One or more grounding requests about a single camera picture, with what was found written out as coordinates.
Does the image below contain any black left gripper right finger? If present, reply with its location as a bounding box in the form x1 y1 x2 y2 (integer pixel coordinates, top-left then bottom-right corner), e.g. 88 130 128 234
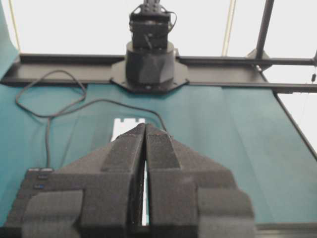
145 124 255 238

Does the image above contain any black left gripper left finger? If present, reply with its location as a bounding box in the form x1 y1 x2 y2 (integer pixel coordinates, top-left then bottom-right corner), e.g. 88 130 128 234
0 123 146 238

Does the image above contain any black USB cable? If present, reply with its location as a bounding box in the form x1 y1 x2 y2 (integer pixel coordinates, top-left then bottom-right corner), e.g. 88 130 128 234
15 70 168 172

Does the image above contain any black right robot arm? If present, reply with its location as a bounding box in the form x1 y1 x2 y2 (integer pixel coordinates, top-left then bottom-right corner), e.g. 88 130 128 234
110 0 189 94

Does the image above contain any black USB hub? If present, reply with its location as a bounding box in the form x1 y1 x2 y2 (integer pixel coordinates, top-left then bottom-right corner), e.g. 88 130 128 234
21 168 54 195

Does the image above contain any teal table cloth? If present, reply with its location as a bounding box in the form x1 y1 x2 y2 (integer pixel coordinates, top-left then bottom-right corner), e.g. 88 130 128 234
0 0 317 228

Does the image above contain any black frame beam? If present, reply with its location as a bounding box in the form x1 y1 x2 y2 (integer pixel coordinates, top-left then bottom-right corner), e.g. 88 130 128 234
0 54 317 94

